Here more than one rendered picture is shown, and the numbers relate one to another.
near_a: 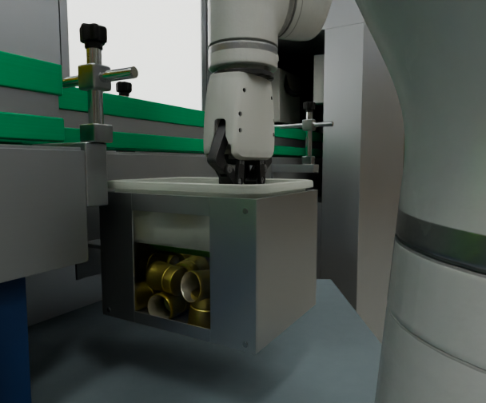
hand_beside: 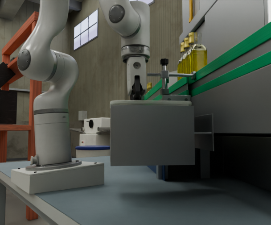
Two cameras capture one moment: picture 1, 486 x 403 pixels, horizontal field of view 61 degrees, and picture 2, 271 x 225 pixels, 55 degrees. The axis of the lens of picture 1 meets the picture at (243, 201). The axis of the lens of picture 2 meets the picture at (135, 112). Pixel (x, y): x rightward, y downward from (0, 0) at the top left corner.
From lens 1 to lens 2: 1.20 m
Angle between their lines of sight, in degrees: 144
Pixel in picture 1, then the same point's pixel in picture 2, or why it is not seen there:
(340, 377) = (95, 204)
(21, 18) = (251, 29)
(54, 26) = (262, 20)
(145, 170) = (209, 98)
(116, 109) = (209, 69)
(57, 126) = not seen: hidden behind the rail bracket
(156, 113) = (222, 61)
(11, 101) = not seen: hidden behind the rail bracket
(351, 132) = not seen: outside the picture
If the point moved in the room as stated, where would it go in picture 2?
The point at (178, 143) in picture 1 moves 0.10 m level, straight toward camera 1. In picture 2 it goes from (233, 74) to (196, 80)
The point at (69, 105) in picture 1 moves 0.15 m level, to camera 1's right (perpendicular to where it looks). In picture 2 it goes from (199, 77) to (166, 70)
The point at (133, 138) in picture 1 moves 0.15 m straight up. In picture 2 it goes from (214, 81) to (212, 30)
